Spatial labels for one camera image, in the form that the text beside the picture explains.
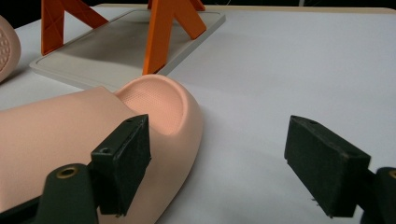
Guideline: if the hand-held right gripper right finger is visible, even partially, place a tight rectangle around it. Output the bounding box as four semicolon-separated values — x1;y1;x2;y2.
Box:
283;115;372;218

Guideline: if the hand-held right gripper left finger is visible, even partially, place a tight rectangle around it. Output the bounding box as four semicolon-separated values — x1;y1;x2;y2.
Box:
91;114;152;217

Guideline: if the flesh-coloured silicone model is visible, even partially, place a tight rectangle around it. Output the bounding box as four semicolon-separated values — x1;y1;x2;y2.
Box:
0;74;205;224

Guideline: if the orange plastic rack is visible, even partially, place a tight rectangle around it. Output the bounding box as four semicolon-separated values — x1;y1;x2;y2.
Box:
40;0;207;76

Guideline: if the pink foam slipper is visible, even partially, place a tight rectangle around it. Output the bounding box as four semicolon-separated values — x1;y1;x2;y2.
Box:
0;15;22;83

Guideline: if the grey rectangular tray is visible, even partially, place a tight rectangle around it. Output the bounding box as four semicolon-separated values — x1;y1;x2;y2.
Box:
29;8;227;91

